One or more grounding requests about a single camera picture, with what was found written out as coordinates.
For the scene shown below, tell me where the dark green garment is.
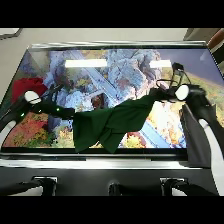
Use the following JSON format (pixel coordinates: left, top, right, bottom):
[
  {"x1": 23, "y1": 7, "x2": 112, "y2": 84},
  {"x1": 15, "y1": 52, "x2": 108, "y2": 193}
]
[{"x1": 72, "y1": 94, "x2": 158, "y2": 155}]

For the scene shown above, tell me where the red garment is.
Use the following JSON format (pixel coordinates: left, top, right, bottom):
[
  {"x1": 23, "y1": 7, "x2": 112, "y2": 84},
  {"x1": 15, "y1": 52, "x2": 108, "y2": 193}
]
[{"x1": 11, "y1": 76, "x2": 48, "y2": 103}]

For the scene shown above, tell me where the silver frame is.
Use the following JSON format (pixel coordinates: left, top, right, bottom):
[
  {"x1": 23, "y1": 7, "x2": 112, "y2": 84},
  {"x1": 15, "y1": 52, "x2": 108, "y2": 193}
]
[{"x1": 0, "y1": 151, "x2": 224, "y2": 197}]

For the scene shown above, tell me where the black cable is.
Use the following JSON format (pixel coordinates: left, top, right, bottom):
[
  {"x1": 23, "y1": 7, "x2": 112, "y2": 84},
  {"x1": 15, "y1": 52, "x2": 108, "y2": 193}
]
[{"x1": 155, "y1": 78, "x2": 175, "y2": 91}]

